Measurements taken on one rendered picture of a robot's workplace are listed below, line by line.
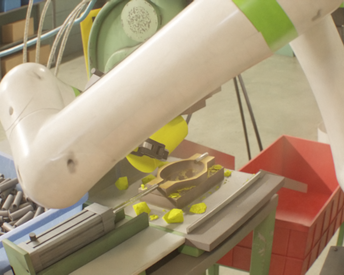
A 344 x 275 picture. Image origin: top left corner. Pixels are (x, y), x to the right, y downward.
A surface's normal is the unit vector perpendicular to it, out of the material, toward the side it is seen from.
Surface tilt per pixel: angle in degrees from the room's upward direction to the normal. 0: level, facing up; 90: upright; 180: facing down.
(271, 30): 108
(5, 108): 69
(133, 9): 90
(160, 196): 90
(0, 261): 100
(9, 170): 81
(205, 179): 90
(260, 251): 90
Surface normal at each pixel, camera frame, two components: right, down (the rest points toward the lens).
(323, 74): -0.38, 0.55
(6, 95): -0.46, -0.19
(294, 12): 0.20, 0.57
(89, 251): 0.80, 0.16
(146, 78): -0.23, 0.03
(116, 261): -0.07, -0.94
